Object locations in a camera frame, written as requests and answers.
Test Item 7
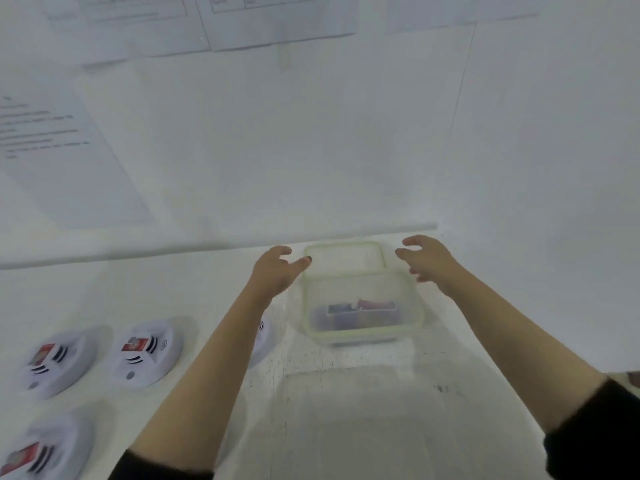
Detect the person's left hand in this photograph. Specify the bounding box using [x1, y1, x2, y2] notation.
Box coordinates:
[247, 246, 312, 308]

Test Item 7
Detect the person's right hand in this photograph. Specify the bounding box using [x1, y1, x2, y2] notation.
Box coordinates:
[395, 235, 468, 298]

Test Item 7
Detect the person's left forearm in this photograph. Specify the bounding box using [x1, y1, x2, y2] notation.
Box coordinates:
[129, 293, 275, 471]

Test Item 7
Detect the person's right forearm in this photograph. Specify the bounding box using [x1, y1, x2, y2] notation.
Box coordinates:
[445, 274, 609, 435]

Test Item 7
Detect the red battery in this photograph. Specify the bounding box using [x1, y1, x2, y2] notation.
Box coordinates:
[356, 299, 398, 315]

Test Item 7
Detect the dark blue battery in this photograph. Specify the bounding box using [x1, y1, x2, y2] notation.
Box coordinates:
[310, 304, 362, 332]

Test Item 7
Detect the clear green-rimmed plastic container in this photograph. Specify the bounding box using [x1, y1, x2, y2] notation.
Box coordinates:
[300, 270, 425, 347]

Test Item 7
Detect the white round smoke detector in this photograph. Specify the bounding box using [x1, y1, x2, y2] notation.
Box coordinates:
[20, 331, 99, 399]
[0, 414, 96, 480]
[110, 320, 184, 389]
[249, 318, 277, 368]

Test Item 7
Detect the white printed paper sheet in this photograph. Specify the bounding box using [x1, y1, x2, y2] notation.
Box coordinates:
[0, 84, 155, 230]
[194, 0, 361, 52]
[37, 0, 212, 66]

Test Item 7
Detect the black sleeve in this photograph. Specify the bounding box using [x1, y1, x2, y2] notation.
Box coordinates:
[543, 377, 640, 480]
[107, 449, 216, 480]

